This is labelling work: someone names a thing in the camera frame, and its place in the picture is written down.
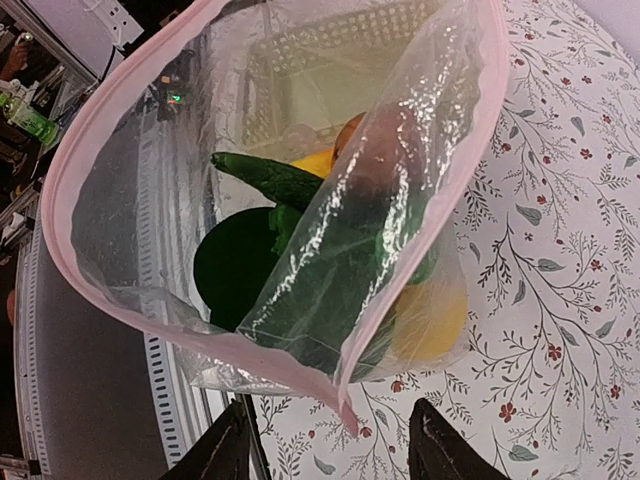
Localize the clear pink zip top bag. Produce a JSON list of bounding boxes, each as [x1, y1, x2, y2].
[[41, 1, 508, 432]]

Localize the brown bread roll toy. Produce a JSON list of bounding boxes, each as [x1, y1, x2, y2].
[[331, 104, 425, 200]]

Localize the green bok choy toy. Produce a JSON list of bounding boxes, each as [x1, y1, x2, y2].
[[228, 201, 425, 375]]

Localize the green plastic bottle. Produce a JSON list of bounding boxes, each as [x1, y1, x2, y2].
[[1, 91, 59, 146]]

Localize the dark green round fruit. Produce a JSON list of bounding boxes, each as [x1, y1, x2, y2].
[[193, 207, 279, 332]]

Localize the yellow lemon toy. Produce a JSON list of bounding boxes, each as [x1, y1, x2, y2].
[[391, 280, 468, 363]]

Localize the aluminium front rail frame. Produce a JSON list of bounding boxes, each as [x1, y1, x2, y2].
[[12, 64, 274, 480]]

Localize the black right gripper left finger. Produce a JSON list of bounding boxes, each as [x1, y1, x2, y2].
[[160, 400, 250, 480]]

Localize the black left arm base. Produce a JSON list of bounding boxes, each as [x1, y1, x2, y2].
[[152, 49, 196, 122]]

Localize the orange yellow mango toy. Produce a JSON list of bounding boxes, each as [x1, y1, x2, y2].
[[291, 149, 334, 179]]

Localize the dark green cucumber toy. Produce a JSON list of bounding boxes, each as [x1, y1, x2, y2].
[[211, 152, 323, 213]]

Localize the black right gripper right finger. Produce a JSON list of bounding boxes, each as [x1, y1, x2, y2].
[[408, 398, 507, 480]]

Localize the floral white table mat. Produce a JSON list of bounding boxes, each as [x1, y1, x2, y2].
[[256, 1, 639, 479]]

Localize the beige perforated plastic basket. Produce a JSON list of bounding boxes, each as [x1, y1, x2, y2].
[[238, 1, 443, 156]]

